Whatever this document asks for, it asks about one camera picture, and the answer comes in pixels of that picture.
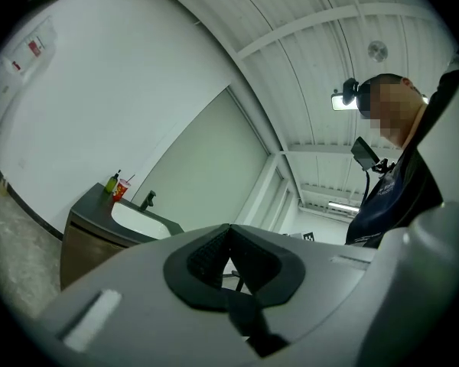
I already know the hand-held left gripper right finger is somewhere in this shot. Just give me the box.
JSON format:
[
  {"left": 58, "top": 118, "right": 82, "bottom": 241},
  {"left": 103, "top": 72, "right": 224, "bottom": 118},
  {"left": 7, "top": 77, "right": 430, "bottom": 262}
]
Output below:
[{"left": 229, "top": 222, "right": 306, "bottom": 309}]

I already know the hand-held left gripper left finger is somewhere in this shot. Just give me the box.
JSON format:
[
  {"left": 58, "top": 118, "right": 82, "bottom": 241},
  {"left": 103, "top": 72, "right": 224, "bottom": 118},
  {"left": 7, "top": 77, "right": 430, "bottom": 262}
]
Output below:
[{"left": 163, "top": 222, "right": 233, "bottom": 313}]

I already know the wooden cabinet door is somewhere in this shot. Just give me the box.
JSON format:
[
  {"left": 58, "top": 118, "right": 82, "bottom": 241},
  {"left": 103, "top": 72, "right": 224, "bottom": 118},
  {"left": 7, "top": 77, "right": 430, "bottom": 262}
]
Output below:
[{"left": 60, "top": 223, "right": 129, "bottom": 291}]

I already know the wooden sink cabinet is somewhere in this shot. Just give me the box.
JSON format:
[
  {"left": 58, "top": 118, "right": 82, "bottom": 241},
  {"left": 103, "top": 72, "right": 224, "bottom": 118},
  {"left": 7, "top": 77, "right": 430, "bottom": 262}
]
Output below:
[{"left": 60, "top": 182, "right": 185, "bottom": 292}]

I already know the long ceiling lamp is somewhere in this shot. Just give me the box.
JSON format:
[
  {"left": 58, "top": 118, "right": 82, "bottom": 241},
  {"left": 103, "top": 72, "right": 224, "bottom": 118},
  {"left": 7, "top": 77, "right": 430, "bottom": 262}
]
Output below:
[
  {"left": 327, "top": 200, "right": 363, "bottom": 210},
  {"left": 330, "top": 92, "right": 359, "bottom": 111}
]

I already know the white sink basin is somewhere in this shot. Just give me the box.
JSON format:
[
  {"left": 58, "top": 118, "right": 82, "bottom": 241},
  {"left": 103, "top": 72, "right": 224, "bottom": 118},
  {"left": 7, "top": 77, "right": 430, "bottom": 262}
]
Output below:
[{"left": 110, "top": 200, "right": 172, "bottom": 241}]

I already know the black faucet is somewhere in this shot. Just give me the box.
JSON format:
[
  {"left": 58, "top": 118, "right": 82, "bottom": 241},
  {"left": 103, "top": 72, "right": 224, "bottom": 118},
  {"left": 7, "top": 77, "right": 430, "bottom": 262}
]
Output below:
[{"left": 139, "top": 190, "right": 157, "bottom": 212}]

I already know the black chest-mounted screen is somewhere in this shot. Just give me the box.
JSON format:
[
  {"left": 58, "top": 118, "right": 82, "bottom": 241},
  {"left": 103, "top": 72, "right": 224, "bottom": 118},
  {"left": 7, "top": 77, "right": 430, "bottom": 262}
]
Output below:
[{"left": 350, "top": 135, "right": 389, "bottom": 174}]

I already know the red paper cup with straw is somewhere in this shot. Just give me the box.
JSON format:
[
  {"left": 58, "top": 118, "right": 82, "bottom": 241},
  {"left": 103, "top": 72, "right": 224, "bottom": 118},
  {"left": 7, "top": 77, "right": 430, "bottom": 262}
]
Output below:
[{"left": 112, "top": 174, "right": 136, "bottom": 203}]

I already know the person's dark shirt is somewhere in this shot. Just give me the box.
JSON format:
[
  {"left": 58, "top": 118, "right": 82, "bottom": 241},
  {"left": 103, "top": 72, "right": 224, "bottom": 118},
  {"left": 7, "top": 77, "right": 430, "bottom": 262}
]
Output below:
[{"left": 343, "top": 67, "right": 459, "bottom": 250}]

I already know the dark stone countertop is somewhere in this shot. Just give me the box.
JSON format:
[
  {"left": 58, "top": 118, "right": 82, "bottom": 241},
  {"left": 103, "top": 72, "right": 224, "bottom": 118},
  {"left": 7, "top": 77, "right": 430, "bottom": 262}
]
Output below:
[{"left": 69, "top": 182, "right": 185, "bottom": 246}]

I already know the green soap bottle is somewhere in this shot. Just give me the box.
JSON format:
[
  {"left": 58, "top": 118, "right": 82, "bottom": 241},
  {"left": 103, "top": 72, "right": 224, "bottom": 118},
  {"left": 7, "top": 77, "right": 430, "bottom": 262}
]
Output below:
[{"left": 105, "top": 169, "right": 122, "bottom": 194}]

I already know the person's head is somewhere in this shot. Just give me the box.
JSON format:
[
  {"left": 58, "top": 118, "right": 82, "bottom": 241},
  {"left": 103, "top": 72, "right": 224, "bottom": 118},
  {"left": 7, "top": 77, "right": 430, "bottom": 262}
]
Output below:
[{"left": 361, "top": 73, "right": 425, "bottom": 148}]

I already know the white water dispenser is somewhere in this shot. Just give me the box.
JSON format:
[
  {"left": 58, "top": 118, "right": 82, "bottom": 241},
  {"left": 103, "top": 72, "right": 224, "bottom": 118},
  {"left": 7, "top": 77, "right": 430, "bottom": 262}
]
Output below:
[{"left": 0, "top": 15, "right": 58, "bottom": 91}]

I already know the black head-mounted camera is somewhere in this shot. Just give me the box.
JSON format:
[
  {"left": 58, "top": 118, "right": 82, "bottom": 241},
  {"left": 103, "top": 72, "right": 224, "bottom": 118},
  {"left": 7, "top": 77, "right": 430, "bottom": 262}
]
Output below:
[{"left": 333, "top": 77, "right": 363, "bottom": 105}]

